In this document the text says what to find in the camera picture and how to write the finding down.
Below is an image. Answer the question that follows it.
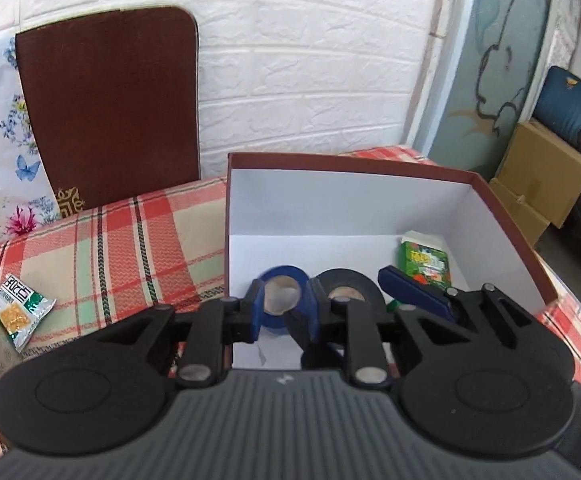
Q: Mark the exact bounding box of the black tape roll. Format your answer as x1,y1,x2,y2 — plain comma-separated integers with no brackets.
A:
317,269,386,311

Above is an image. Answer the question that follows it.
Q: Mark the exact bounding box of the green printed packet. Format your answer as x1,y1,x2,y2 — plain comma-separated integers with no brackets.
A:
387,230,453,311

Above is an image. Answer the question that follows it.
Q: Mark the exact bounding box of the green white snack packet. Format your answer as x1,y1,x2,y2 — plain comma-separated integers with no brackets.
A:
0,273,56,352

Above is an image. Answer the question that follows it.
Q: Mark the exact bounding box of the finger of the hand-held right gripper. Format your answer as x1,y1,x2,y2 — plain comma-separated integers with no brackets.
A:
377,265,536,351

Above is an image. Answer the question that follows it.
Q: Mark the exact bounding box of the brown board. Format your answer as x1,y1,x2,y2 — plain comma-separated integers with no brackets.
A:
15,6,202,218

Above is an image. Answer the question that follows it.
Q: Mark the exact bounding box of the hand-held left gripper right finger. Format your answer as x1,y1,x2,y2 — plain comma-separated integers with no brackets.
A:
284,280,478,388

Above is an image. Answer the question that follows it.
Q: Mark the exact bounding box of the blue chair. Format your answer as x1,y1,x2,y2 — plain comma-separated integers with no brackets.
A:
535,66,581,146

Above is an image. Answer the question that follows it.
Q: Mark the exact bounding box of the red-brown cardboard box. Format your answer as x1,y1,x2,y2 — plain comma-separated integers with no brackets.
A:
225,152,561,371

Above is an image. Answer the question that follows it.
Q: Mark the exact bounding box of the large cardboard box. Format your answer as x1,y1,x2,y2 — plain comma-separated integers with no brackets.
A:
497,120,581,228

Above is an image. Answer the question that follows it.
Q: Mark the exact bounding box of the blue tape roll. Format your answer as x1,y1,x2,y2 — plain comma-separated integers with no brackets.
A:
260,265,313,338

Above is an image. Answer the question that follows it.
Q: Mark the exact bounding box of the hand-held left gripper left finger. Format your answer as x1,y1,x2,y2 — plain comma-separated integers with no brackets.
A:
95,279,267,388

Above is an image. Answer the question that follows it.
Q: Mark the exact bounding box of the plaid tablecloth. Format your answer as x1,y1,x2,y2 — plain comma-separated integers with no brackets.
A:
0,145,581,466

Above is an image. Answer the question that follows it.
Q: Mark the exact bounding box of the small cardboard box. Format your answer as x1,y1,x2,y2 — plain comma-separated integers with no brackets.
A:
487,177,551,248

